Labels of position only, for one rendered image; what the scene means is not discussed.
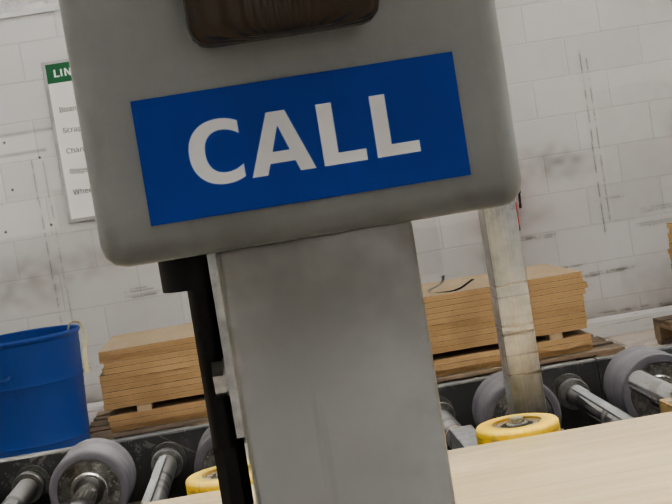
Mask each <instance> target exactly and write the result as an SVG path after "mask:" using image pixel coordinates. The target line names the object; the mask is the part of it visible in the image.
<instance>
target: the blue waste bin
mask: <svg viewBox="0 0 672 504"><path fill-rule="evenodd" d="M75 322H76V323H79V325H80V326H79V325H77V324H71V323H75ZM80 327H81V329H82V332H83V340H84V341H83V359H84V367H85V372H86V373H88V372H89V366H88V360H87V336H86V332H85V329H84V327H83V325H82V323H81V322H80V321H71V322H70V323H69V325H58V326H50V327H43V328H36V329H30V330H24V331H18V332H13V333H8V334H3V335H0V459H2V458H7V457H13V456H19V455H25V454H31V453H37V452H43V451H49V450H54V449H60V448H66V447H72V446H75V445H76V444H78V443H79V442H81V441H84V440H86V439H90V438H91V435H90V426H89V418H88V409H87V401H86V392H85V384H84V375H83V372H84V370H83V366H82V358H81V349H80V341H79V332H78V331H79V330H80Z"/></svg>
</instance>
